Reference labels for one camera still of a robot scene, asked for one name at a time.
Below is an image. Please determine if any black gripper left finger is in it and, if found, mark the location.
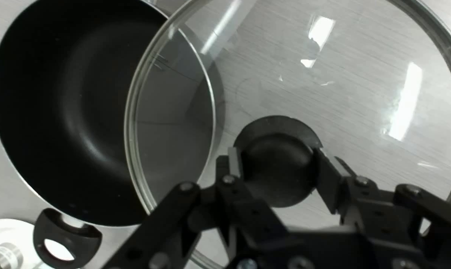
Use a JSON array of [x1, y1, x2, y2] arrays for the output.
[[103, 146, 286, 269]]

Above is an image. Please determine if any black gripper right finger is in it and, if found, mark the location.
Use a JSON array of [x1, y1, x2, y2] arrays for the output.
[[310, 146, 451, 269]]

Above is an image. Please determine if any glass pot lid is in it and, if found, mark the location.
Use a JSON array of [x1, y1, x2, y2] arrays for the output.
[[122, 0, 451, 269]]

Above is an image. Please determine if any white round metal fixture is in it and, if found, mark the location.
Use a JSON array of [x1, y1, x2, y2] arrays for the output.
[[0, 217, 55, 269]]

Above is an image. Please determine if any black pot with loop handle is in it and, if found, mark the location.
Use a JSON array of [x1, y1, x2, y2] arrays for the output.
[[0, 0, 227, 269]]

